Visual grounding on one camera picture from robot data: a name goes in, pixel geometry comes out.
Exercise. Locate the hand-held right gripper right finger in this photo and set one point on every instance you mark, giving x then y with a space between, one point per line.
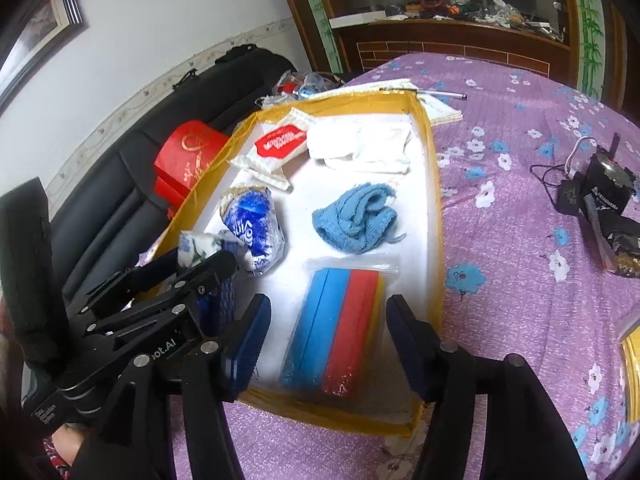
407 345

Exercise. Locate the black leather sofa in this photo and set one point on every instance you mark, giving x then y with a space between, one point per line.
125 160

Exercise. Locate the person's left forearm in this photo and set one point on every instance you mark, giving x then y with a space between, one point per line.
60 447

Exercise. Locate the red gift box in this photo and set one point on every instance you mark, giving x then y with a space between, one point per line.
185 160

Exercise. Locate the yellow-edged lid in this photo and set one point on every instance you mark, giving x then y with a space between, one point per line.
634 360

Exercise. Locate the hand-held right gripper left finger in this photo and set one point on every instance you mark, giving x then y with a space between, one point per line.
250 345

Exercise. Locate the blue and white tissue pack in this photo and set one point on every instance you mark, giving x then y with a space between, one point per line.
252 225

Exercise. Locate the bamboo print glass panel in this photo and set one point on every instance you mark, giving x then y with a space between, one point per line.
590 35
317 10

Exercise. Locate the green and white tissue pack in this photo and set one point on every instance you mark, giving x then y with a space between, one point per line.
197 247

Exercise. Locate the blue towel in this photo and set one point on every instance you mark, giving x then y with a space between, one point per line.
350 220

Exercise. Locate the black snack bag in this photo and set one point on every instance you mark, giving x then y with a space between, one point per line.
620 240

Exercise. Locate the clear plastic bag bundle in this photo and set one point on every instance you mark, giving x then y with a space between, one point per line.
310 82

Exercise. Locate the white notebook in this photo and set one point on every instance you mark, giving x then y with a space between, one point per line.
440 110

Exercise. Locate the pen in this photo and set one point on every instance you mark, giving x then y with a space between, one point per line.
450 94

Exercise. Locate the black power adapter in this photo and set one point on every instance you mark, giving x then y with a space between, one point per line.
570 195

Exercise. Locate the yellow-edged cardboard box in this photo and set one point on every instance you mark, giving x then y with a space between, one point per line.
300 230

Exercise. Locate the packed blue red yellow sponges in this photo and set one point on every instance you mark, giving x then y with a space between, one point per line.
330 330

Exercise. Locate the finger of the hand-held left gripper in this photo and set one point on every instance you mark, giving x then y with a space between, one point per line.
220 305
135 277

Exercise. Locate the framed wall picture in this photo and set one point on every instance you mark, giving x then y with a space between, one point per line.
35 45

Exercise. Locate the wooden glass-front cabinet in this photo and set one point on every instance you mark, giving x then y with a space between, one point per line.
450 45

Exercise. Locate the red and white wipes packet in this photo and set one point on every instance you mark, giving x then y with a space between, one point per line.
277 142

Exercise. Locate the white cloth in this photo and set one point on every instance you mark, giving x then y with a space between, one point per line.
360 147

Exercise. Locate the black electric motor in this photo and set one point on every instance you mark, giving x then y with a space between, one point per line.
607 180

